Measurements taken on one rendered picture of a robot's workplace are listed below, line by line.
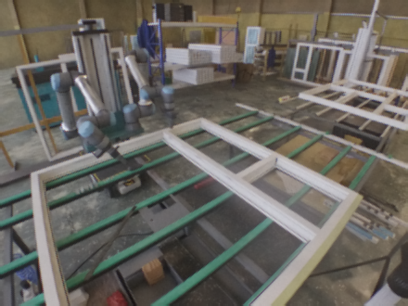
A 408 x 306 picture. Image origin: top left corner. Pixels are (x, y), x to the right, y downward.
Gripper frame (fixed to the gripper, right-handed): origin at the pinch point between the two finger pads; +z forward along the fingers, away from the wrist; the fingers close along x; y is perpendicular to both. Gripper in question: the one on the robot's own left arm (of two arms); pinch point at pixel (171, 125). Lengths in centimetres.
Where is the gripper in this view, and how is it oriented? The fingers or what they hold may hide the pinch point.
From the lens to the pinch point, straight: 188.8
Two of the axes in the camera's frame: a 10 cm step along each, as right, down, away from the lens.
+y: 7.8, -3.2, 5.4
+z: 0.0, 8.6, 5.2
